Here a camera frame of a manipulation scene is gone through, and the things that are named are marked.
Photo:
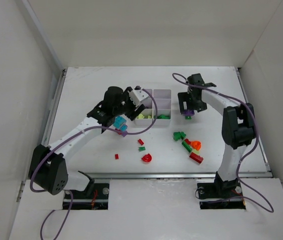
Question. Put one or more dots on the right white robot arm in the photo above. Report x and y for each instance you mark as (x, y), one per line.
(237, 130)

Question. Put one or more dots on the red round lego piece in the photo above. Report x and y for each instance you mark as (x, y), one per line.
(147, 158)

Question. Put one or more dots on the red brick under cyan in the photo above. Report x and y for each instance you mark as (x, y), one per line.
(119, 132)

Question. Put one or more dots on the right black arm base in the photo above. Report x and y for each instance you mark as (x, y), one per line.
(211, 197)

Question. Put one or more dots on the long green lego brick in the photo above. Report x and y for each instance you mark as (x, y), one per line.
(187, 146)

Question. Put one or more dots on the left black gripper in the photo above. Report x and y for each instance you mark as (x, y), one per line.
(130, 107)

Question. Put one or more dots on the white divided sorting container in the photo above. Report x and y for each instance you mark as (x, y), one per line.
(163, 106)

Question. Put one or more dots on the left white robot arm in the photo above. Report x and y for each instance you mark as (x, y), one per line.
(48, 170)

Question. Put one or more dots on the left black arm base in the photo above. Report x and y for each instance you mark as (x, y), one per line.
(84, 193)

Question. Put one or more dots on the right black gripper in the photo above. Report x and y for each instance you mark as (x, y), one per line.
(192, 105)

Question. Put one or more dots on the large red lego brick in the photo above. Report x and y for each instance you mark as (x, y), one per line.
(197, 158)

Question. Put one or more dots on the cyan lego block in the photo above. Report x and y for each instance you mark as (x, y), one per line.
(120, 124)

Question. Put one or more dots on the lime green lego brick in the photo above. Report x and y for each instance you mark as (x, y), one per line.
(140, 116)

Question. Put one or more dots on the metal rail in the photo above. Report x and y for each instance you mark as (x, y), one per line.
(83, 87)

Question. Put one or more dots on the purple lego plate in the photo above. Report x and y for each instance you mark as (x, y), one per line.
(188, 114)

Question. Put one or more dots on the orange lego piece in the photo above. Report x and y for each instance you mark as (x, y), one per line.
(196, 145)

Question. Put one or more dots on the small green lego piece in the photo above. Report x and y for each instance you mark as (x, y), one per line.
(141, 148)

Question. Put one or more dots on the small purple lego brick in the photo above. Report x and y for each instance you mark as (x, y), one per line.
(124, 133)

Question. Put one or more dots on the green lego cluster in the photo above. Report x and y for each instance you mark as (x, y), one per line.
(179, 135)

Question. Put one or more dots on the small red lego brick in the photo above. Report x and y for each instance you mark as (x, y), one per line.
(140, 142)

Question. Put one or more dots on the pale lime lego brick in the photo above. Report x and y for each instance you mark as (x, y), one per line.
(194, 151)

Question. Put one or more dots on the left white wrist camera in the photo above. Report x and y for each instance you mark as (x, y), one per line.
(138, 95)

